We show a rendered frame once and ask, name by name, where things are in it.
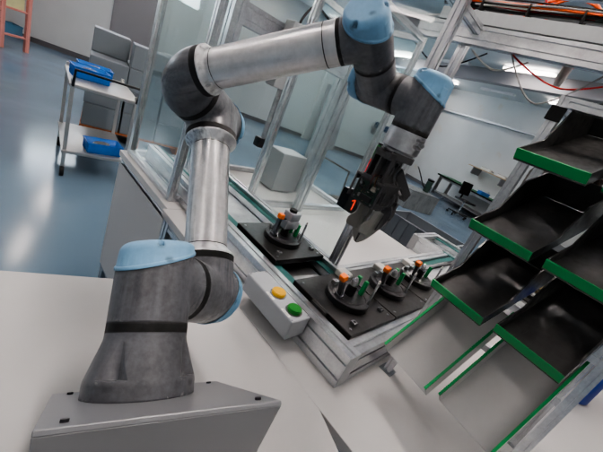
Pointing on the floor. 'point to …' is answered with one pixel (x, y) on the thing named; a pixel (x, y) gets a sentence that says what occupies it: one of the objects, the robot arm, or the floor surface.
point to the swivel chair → (463, 198)
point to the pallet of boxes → (131, 70)
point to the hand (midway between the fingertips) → (360, 236)
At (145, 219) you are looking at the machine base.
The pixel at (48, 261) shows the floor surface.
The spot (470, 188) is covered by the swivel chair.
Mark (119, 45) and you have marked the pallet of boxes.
